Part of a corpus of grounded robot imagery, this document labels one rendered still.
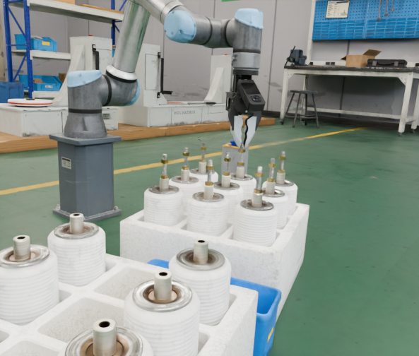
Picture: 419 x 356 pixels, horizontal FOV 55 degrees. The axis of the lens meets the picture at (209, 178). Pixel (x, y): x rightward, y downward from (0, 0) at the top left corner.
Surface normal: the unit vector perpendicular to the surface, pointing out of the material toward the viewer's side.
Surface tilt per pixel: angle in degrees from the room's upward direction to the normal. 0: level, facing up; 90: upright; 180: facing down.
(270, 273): 90
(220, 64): 90
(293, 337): 0
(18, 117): 90
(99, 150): 90
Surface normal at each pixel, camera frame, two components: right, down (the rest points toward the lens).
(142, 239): -0.38, 0.20
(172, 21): -0.68, 0.15
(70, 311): 0.92, 0.14
